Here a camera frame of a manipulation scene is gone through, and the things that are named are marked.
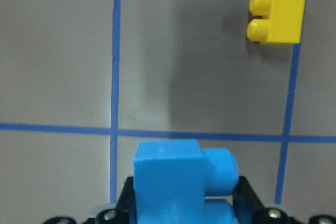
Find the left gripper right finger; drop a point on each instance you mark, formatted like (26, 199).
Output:
(246, 203)

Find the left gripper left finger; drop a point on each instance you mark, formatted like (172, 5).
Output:
(126, 203)

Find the yellow toy block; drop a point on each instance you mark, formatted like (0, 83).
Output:
(276, 22)

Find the blue toy block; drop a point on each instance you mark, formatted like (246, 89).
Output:
(177, 181)

